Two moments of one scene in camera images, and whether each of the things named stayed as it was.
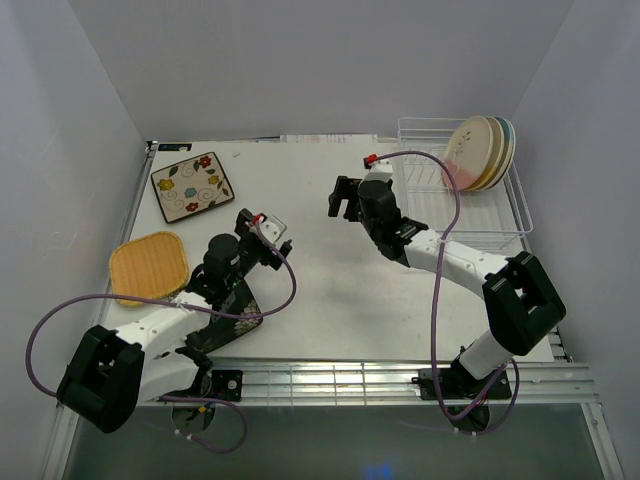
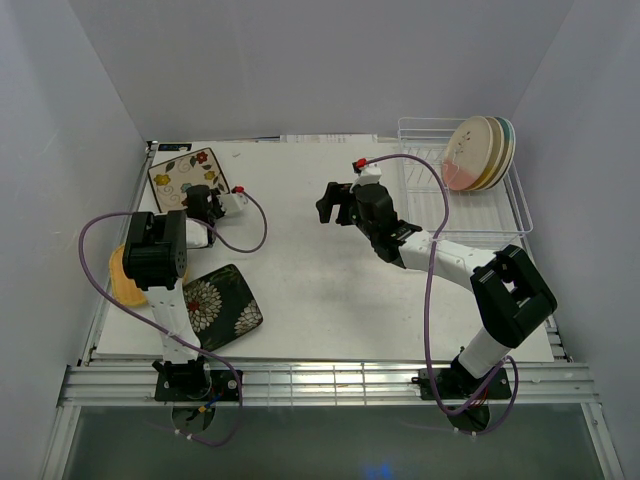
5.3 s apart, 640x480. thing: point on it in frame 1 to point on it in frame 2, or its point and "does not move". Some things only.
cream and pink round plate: (468, 153) does not move
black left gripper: (268, 256) to (214, 193)
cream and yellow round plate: (496, 156) does not move
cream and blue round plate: (507, 152) does not move
